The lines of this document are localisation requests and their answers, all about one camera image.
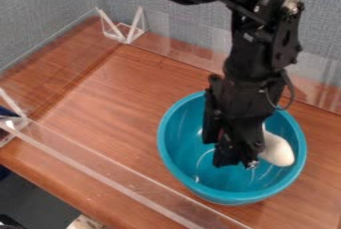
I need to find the clear acrylic front barrier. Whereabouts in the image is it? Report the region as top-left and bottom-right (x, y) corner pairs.
(0, 117), (251, 229)

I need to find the plush mushroom with brown cap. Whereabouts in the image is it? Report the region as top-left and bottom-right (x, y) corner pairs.
(259, 127), (295, 167)

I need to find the clear acrylic left barrier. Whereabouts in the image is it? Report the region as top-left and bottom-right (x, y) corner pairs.
(0, 7), (98, 74)

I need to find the clear acrylic barrier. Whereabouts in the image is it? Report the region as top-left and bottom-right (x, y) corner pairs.
(0, 117), (251, 229)
(96, 6), (341, 116)
(0, 7), (98, 74)

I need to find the clear acrylic back barrier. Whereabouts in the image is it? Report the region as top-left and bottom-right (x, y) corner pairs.
(96, 6), (341, 116)

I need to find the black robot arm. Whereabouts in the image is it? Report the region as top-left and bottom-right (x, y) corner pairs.
(172, 0), (306, 168)

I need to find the blue plastic bowl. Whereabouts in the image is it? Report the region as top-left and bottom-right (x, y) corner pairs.
(158, 92), (308, 206)

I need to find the clear acrylic left bracket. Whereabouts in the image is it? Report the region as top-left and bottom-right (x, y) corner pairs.
(0, 88), (30, 148)

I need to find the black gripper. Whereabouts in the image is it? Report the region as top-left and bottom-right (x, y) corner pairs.
(201, 74), (287, 169)

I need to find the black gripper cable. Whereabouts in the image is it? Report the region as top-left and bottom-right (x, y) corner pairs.
(265, 68), (297, 112)

